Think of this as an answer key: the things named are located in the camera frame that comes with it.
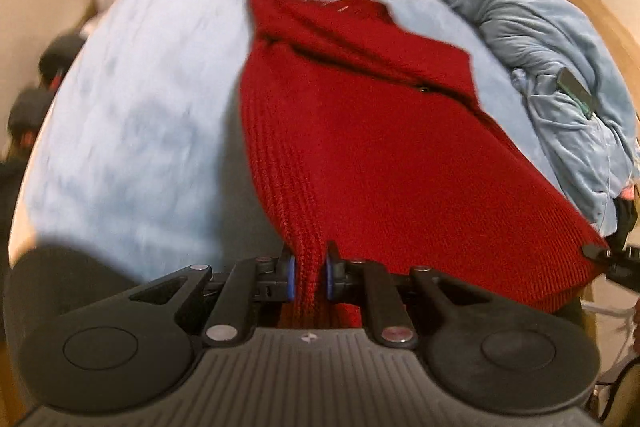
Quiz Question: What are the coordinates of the red knit sweater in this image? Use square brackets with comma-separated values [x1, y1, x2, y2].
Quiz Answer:
[239, 0, 603, 327]

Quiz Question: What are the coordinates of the light blue fleece blanket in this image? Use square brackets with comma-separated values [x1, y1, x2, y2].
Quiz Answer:
[442, 0, 639, 236]

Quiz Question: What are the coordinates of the black smartphone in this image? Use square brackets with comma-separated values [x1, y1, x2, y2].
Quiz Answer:
[555, 67, 597, 119]

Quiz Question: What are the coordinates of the light blue bed sheet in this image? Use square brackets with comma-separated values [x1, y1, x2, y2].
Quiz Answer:
[9, 0, 553, 280]

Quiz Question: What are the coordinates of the wooden headboard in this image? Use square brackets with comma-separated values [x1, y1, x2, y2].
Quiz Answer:
[567, 0, 640, 118]

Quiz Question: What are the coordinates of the dark cap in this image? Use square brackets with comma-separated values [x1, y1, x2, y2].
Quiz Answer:
[8, 88, 54, 142]
[38, 32, 86, 90]

